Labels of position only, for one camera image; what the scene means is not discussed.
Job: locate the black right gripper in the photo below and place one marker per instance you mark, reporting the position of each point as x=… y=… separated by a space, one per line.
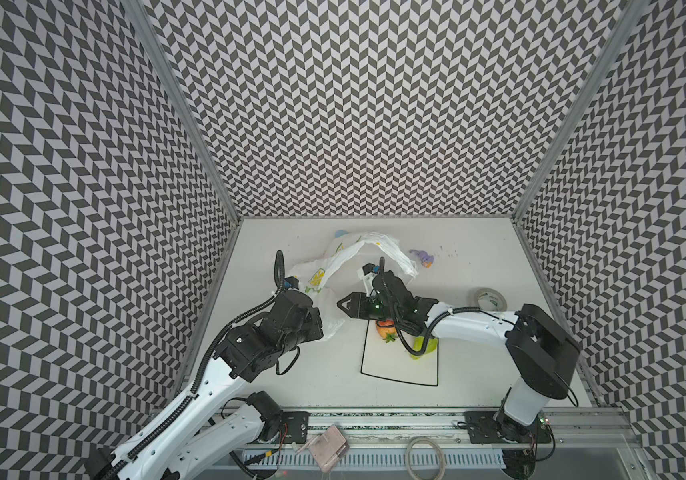
x=364 y=306

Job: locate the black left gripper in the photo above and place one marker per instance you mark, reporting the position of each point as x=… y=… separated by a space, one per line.
x=314 y=325

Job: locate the green fake pepper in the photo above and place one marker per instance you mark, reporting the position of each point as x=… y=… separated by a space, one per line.
x=425 y=346

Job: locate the white plastic bag lemon print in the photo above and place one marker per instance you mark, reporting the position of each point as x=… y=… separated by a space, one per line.
x=340 y=270

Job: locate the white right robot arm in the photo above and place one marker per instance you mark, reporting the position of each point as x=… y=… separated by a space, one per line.
x=544 y=353

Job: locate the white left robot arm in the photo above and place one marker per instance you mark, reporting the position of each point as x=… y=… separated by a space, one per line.
x=180 y=443

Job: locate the purple elephant toy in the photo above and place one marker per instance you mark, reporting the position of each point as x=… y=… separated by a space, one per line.
x=423 y=257

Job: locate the white mat black border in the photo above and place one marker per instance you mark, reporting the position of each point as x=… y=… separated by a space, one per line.
x=391 y=361

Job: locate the grey tape roll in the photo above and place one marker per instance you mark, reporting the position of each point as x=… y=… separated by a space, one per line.
x=488 y=299

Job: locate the pink transparent box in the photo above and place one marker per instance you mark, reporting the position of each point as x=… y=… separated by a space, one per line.
x=328 y=448

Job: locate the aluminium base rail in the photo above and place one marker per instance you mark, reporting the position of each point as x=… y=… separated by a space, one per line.
x=391 y=427

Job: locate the left grey corner post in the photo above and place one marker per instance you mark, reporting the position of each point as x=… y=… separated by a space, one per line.
x=137 y=15

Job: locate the grey corner frame post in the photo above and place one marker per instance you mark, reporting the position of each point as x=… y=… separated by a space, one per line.
x=628 y=20

